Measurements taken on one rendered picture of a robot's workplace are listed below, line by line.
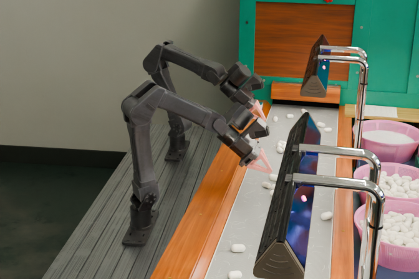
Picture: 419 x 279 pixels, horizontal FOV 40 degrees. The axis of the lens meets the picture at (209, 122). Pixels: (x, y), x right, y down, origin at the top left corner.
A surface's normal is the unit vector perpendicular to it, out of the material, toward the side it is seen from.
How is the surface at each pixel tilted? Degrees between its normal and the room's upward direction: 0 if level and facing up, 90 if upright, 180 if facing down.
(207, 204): 0
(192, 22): 90
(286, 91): 90
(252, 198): 0
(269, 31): 90
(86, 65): 90
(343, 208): 0
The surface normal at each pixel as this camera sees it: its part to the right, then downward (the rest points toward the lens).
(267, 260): -0.22, 0.34
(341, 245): 0.00, -0.94
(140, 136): 0.40, 0.49
